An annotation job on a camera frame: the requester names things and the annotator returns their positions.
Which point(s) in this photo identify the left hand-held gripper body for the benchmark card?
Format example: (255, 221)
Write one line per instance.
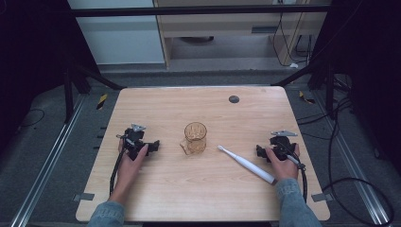
(135, 138)

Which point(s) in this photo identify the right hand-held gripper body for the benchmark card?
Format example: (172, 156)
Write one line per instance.
(282, 145)

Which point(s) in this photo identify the white electric toothbrush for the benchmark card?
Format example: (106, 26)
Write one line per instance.
(249, 165)

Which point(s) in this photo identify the amber glass cup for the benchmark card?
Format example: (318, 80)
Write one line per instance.
(195, 138)

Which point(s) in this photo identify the person's right hand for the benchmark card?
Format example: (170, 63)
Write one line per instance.
(283, 168)

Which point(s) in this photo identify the person's left hand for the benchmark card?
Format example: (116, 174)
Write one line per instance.
(128, 170)

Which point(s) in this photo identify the yellow black tape strip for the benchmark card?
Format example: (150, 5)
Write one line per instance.
(101, 101)
(306, 98)

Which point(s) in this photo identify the grey round table grommet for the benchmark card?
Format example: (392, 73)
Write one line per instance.
(234, 99)

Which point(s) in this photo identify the black metal stand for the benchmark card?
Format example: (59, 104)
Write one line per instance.
(329, 91)
(68, 94)

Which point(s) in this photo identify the white cabinet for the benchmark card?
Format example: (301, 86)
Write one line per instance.
(123, 38)

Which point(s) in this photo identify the dark curtain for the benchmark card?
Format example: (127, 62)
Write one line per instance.
(372, 63)
(31, 56)

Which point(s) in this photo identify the light wooden desk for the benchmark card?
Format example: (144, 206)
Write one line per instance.
(220, 26)

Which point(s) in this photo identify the grey table bracket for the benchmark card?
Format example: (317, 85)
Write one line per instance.
(321, 197)
(83, 197)

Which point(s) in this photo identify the aluminium floor rail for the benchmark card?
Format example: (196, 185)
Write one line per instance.
(47, 170)
(353, 167)

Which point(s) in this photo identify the black horizontal frame bar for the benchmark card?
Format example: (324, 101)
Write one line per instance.
(189, 11)

